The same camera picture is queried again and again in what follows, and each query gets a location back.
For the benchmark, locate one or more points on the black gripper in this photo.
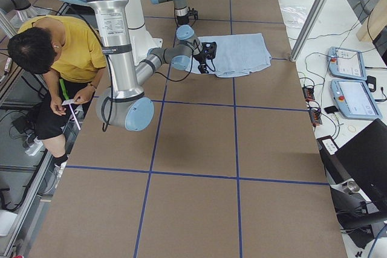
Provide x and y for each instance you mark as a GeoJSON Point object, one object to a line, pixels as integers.
{"type": "Point", "coordinates": [200, 58]}
{"type": "Point", "coordinates": [182, 21]}

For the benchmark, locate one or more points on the light blue striped shirt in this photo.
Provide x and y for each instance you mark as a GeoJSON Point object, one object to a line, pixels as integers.
{"type": "Point", "coordinates": [238, 55]}

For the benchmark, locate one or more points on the clear plastic bag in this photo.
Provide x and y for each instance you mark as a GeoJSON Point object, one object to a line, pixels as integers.
{"type": "Point", "coordinates": [294, 16]}

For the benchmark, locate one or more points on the person in yellow shirt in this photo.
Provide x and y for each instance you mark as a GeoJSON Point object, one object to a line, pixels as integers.
{"type": "Point", "coordinates": [65, 51]}

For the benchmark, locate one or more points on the upper blue teach pendant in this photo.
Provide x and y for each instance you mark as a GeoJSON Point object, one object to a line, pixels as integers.
{"type": "Point", "coordinates": [346, 63]}

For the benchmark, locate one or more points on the blue teach pendant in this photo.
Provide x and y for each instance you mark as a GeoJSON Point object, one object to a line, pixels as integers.
{"type": "Point", "coordinates": [346, 63]}
{"type": "Point", "coordinates": [354, 100]}

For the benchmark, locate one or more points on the lower blue teach pendant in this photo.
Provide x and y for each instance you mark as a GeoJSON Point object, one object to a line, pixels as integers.
{"type": "Point", "coordinates": [354, 100]}

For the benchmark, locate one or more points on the black laptop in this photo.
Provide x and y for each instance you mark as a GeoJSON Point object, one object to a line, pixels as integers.
{"type": "Point", "coordinates": [362, 158]}

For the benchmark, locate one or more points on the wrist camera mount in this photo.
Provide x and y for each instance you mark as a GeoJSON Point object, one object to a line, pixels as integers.
{"type": "Point", "coordinates": [192, 13]}
{"type": "Point", "coordinates": [209, 50]}

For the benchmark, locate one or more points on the aluminium frame post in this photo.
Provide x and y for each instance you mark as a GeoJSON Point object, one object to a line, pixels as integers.
{"type": "Point", "coordinates": [307, 28]}

